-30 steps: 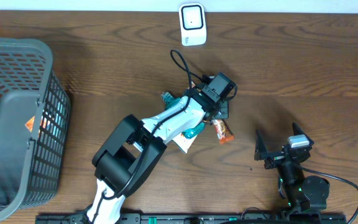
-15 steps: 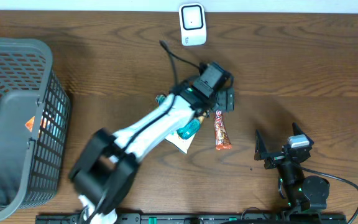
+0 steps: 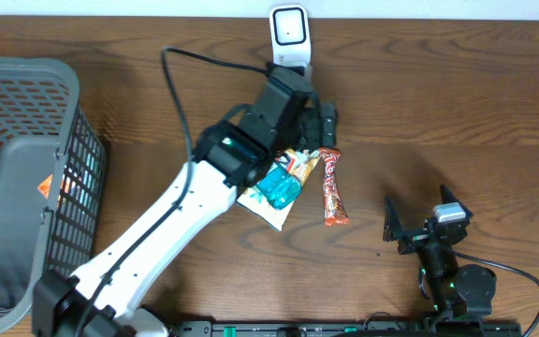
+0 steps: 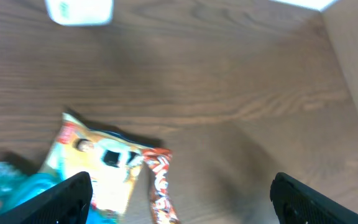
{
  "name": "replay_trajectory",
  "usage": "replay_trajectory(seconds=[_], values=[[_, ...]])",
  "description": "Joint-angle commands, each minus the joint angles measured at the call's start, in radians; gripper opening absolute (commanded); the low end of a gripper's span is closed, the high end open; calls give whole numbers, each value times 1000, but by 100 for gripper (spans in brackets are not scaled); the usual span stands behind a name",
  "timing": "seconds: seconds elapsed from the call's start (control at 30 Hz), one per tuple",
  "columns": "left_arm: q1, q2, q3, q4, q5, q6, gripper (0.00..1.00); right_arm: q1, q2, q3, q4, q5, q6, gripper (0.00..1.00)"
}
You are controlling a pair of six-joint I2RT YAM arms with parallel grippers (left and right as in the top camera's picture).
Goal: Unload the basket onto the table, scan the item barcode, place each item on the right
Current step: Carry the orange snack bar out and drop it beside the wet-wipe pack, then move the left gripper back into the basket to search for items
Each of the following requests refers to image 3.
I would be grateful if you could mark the white barcode scanner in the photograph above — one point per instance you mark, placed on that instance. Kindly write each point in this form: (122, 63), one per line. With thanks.
(290, 36)

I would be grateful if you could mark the small orange snack packet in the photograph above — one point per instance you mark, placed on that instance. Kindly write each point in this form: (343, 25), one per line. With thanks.
(44, 188)

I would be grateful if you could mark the yellow white snack bag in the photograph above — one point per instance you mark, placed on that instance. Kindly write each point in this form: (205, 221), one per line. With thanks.
(298, 164)

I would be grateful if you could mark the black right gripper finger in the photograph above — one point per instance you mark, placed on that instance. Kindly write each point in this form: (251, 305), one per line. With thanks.
(448, 197)
(392, 227)

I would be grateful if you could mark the grey plastic mesh basket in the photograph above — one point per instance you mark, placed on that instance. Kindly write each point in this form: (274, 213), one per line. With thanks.
(43, 132)

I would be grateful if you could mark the blue Listerine mouthwash bottle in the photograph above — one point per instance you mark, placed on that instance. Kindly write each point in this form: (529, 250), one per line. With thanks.
(279, 188)

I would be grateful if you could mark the orange red candy bar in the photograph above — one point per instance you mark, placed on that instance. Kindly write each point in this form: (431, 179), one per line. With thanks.
(334, 212)

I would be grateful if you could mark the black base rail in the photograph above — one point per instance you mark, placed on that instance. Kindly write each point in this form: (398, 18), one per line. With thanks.
(380, 327)

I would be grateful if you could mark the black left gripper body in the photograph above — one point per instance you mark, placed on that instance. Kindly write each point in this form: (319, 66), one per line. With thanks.
(309, 129)

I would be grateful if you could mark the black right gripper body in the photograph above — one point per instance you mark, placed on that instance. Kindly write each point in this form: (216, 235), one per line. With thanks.
(414, 239)

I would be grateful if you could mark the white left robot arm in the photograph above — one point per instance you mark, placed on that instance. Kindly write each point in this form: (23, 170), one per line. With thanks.
(102, 297)

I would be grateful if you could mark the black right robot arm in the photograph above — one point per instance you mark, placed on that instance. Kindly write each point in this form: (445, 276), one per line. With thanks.
(457, 291)

